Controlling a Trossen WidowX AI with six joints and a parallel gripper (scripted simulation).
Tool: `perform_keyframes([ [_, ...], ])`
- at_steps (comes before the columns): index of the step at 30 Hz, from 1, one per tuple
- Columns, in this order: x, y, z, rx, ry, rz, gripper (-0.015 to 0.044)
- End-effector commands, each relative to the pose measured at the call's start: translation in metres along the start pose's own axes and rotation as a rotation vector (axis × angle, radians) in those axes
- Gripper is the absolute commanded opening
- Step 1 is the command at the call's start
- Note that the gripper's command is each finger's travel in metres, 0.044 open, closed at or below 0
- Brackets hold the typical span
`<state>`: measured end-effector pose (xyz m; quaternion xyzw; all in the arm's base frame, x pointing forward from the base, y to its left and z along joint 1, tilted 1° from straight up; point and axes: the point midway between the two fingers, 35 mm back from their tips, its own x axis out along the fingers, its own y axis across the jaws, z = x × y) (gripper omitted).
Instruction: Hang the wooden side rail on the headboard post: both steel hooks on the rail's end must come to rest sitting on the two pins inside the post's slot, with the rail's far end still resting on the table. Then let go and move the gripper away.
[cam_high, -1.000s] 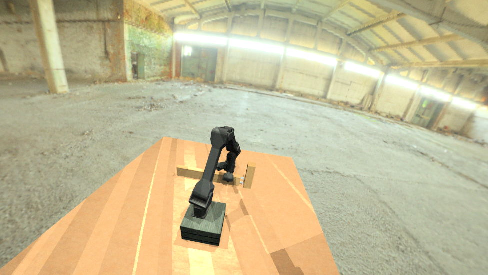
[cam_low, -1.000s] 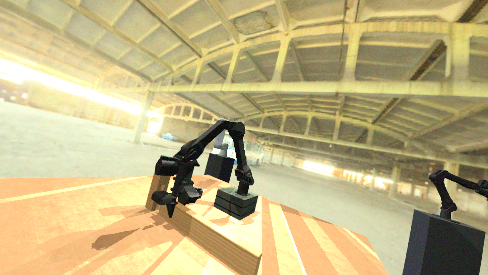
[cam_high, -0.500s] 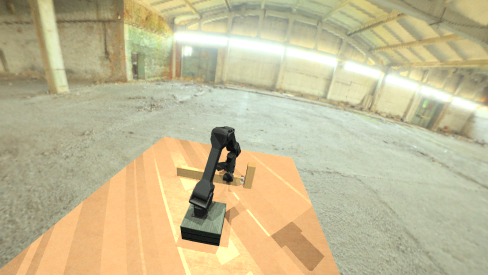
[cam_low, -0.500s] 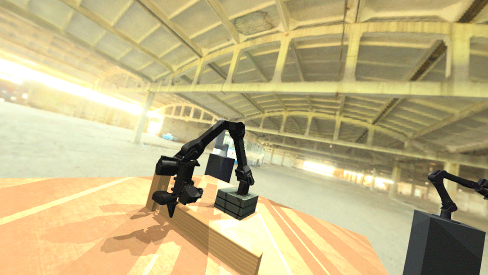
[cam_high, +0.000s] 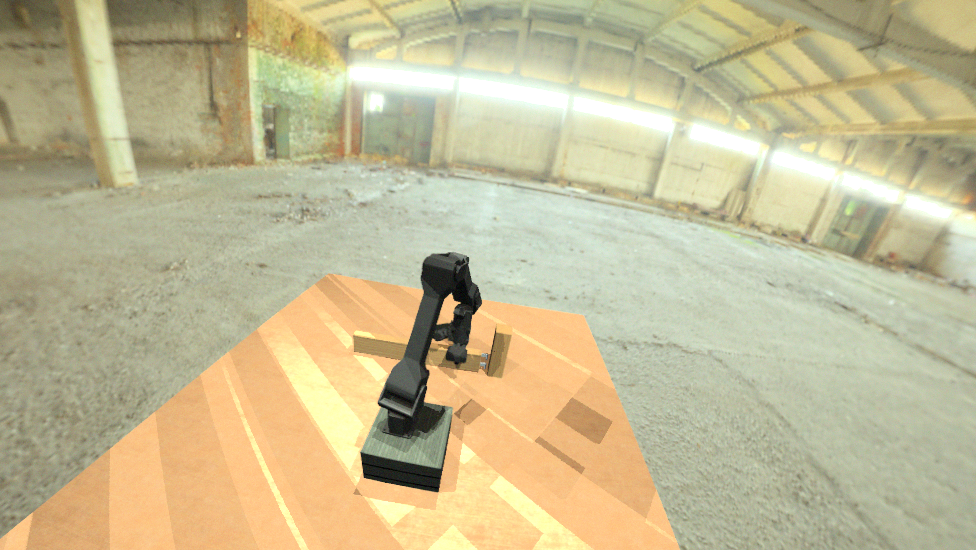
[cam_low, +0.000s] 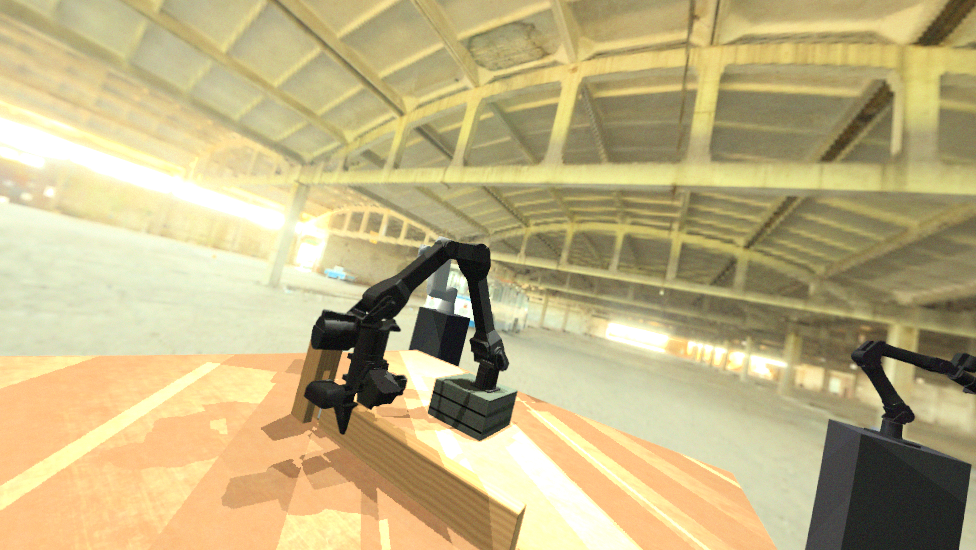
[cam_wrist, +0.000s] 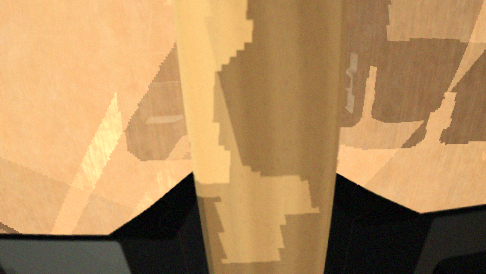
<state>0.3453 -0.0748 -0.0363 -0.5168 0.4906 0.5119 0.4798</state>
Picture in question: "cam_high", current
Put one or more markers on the light wooden board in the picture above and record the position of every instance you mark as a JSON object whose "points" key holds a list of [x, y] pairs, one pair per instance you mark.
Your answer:
{"points": [[394, 347]]}

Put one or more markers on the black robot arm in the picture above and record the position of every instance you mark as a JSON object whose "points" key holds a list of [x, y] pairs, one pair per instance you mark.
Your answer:
{"points": [[403, 393]]}

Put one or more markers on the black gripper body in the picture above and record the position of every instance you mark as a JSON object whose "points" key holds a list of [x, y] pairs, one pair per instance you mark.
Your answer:
{"points": [[460, 335]]}

